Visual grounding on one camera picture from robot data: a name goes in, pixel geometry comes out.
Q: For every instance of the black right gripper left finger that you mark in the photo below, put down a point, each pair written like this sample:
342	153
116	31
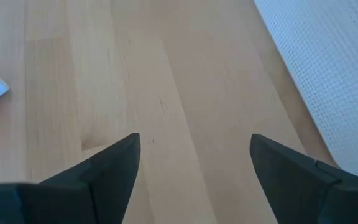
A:
117	168

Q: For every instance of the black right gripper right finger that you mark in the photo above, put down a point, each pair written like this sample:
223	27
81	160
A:
284	174

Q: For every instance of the white plastic basket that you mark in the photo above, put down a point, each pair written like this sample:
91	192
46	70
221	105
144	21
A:
331	77

